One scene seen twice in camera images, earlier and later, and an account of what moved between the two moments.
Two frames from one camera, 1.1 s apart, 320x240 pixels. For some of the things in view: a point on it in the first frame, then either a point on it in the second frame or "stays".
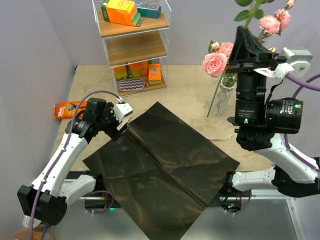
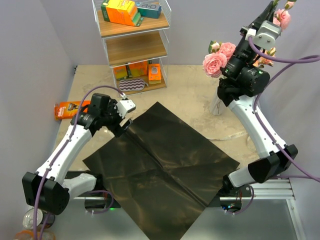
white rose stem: [244, 15] → [275, 3]
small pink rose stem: [273, 25] stays
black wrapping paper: [160, 174] stays
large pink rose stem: [215, 63] stays
